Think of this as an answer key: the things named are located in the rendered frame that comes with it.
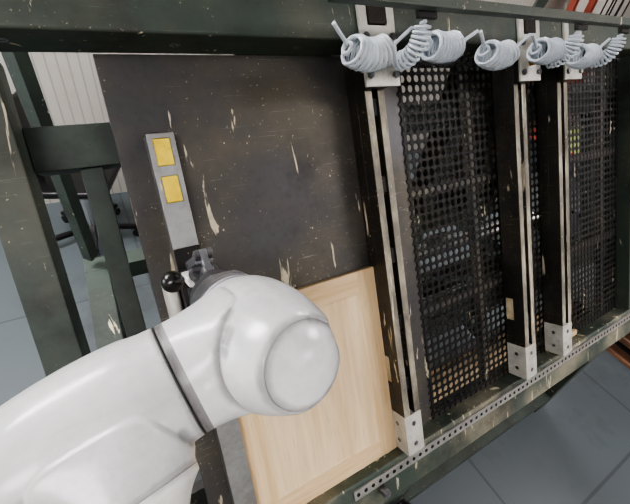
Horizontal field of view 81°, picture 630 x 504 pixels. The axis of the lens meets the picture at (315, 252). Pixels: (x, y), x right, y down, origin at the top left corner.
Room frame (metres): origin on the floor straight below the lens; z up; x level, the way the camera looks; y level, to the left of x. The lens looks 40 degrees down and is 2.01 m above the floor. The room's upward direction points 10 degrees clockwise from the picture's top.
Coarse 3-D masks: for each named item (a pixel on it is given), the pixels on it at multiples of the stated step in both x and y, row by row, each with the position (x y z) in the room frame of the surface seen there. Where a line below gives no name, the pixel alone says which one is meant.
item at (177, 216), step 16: (176, 160) 0.63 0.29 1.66; (160, 176) 0.59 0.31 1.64; (160, 192) 0.58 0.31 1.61; (176, 208) 0.58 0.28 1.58; (176, 224) 0.56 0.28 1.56; (192, 224) 0.57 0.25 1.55; (176, 240) 0.54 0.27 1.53; (192, 240) 0.56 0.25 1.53; (224, 432) 0.35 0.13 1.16; (240, 432) 0.37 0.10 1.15; (224, 448) 0.33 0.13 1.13; (240, 448) 0.34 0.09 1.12; (224, 464) 0.32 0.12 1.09; (240, 464) 0.32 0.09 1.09; (240, 480) 0.30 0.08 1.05; (240, 496) 0.28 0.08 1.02
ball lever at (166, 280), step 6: (186, 270) 0.48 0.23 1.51; (162, 276) 0.42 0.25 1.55; (168, 276) 0.42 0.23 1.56; (174, 276) 0.42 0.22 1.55; (180, 276) 0.43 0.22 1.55; (162, 282) 0.41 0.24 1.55; (168, 282) 0.41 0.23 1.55; (174, 282) 0.42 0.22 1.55; (180, 282) 0.42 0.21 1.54; (168, 288) 0.41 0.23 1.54; (174, 288) 0.41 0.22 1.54; (180, 288) 0.42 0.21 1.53
